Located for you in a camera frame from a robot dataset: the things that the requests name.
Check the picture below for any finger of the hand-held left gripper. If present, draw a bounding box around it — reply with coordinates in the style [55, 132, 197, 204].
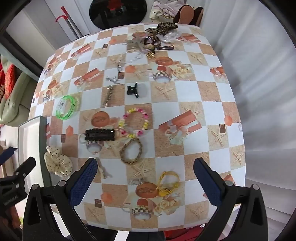
[0, 147, 18, 165]
[13, 157, 36, 184]

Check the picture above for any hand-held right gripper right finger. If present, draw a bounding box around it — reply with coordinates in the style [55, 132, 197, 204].
[193, 158, 269, 241]

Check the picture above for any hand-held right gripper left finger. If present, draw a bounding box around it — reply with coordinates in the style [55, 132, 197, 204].
[22, 158, 98, 241]

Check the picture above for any white jewelry box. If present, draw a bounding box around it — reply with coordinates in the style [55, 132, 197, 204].
[18, 115, 53, 186]

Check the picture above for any brown braided bracelet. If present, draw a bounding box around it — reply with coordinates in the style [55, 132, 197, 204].
[120, 138, 143, 165]

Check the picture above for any cream polka dot scrunchie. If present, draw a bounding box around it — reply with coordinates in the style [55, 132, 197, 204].
[44, 146, 73, 177]

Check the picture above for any black beaded hair clip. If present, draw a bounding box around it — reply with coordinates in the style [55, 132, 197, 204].
[85, 128, 115, 142]

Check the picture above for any beige sofa cushion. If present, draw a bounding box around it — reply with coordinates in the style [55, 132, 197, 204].
[0, 70, 38, 127]

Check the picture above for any green plastic bangle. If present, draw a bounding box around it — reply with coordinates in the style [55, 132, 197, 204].
[56, 95, 78, 120]

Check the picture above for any red cushion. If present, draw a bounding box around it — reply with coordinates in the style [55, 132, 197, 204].
[0, 61, 17, 100]

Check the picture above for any checkered printed tablecloth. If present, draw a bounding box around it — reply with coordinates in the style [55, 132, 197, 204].
[29, 23, 247, 232]

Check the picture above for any black claw hair clip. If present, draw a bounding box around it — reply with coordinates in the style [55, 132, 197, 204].
[126, 82, 140, 99]

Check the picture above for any clear plastic bag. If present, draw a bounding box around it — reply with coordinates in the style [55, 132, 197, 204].
[161, 31, 184, 44]

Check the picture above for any leopard print bangle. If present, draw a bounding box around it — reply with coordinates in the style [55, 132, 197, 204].
[143, 34, 163, 49]

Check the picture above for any brown shoe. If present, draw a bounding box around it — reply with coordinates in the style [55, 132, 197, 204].
[178, 5, 204, 26]

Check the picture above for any black round washer door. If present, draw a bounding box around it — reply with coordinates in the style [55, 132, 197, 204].
[89, 0, 148, 30]

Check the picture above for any pink cloth bag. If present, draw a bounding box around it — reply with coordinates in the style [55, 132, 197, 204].
[149, 0, 186, 21]

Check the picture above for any yellow cord bracelet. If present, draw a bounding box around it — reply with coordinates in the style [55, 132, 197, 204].
[158, 171, 180, 197]

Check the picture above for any pink yellow flower bracelet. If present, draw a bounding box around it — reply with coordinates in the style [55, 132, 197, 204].
[119, 108, 149, 139]

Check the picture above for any silver chain bracelet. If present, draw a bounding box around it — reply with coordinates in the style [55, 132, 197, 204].
[102, 85, 114, 107]

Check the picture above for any silver clasp keychain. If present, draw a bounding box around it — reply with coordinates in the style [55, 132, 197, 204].
[116, 55, 124, 73]

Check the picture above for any silver chain necklace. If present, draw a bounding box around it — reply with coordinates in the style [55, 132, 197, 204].
[125, 53, 142, 63]

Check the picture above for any red handled tool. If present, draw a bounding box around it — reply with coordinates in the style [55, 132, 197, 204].
[55, 6, 83, 39]

